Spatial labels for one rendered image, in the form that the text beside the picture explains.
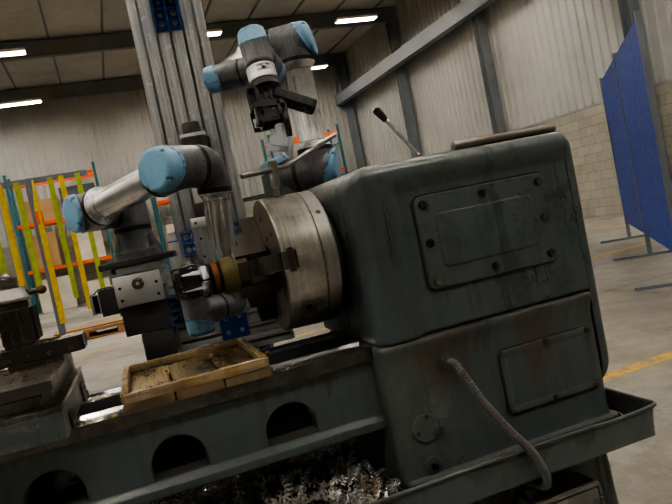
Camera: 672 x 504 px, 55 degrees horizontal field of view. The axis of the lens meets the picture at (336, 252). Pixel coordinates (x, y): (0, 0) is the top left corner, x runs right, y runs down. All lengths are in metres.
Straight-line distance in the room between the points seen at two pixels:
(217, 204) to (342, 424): 0.71
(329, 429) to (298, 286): 0.32
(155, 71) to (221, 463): 1.41
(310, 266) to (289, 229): 0.09
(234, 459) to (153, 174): 0.74
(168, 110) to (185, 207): 0.34
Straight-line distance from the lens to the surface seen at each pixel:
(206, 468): 1.42
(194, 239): 2.20
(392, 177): 1.40
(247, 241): 1.54
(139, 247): 2.09
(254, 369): 1.36
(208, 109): 2.32
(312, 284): 1.40
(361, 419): 1.47
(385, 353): 1.40
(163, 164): 1.69
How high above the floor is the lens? 1.16
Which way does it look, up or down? 3 degrees down
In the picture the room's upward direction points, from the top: 12 degrees counter-clockwise
